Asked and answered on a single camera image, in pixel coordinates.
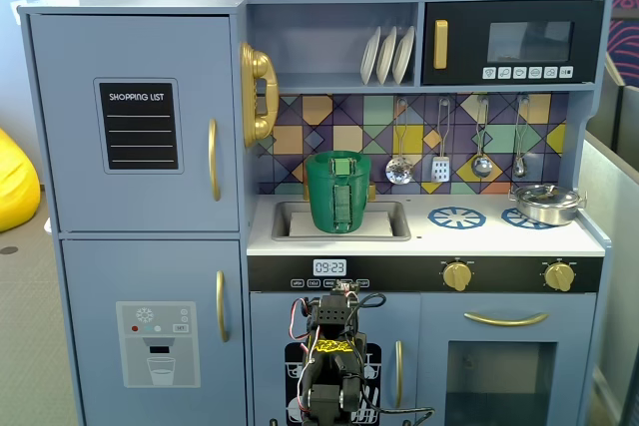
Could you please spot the blue freezer door with dispenser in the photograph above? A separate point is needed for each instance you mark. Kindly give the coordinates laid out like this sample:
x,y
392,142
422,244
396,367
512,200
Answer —
x,y
100,276

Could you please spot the blue dishwasher door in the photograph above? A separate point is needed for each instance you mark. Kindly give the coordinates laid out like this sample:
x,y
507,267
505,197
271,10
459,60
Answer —
x,y
269,316

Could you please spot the blue toy kitchen unit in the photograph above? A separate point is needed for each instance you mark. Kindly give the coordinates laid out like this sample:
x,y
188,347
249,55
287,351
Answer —
x,y
150,1

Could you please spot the steel slotted spoon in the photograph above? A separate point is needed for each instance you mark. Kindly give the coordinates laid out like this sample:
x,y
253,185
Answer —
x,y
398,171

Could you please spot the gold stove knob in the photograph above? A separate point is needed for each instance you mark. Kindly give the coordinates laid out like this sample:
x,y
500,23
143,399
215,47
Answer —
x,y
559,276
456,276

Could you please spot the blue oven door with window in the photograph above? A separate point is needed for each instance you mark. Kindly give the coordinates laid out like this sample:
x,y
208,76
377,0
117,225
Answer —
x,y
569,336

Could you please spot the grey toy sink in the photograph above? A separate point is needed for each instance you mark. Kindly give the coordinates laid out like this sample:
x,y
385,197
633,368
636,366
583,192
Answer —
x,y
279,221

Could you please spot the white toy plate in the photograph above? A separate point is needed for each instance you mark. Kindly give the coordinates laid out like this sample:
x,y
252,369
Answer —
x,y
403,54
369,59
385,57

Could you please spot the grey partition panel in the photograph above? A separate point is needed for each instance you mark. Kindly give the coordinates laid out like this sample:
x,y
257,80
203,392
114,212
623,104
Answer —
x,y
614,226

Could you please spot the yellow beanbag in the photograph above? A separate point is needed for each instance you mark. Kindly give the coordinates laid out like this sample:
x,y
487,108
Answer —
x,y
15,181

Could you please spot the black microwave door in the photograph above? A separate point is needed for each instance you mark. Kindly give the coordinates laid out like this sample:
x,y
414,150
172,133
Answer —
x,y
469,12

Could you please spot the steel small spoon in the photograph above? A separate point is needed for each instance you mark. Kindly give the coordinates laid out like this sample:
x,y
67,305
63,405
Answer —
x,y
519,166

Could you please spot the green printed container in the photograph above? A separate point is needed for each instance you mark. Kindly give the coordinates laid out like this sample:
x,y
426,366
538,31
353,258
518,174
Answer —
x,y
319,201

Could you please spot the gold toy telephone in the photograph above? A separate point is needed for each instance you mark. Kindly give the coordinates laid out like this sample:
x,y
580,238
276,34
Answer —
x,y
257,67

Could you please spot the steel ladle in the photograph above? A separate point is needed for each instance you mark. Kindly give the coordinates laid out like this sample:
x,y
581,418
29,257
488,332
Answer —
x,y
482,166

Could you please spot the blue fridge door with chalkboard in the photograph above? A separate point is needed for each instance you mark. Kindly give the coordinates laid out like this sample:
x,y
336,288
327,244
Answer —
x,y
65,171

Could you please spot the steel pot lid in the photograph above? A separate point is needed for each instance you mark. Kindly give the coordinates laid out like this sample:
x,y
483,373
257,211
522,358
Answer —
x,y
541,194

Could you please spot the steel slotted spatula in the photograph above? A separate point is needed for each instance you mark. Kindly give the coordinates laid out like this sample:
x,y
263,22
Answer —
x,y
440,170

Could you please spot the steel toy pot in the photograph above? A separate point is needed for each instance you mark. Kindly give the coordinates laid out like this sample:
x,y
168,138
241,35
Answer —
x,y
544,216

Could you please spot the black shopping list chalkboard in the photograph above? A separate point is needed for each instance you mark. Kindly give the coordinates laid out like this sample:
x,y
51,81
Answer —
x,y
140,146

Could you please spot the grey ice dispenser panel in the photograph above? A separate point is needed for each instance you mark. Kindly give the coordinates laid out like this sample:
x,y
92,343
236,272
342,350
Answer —
x,y
130,361

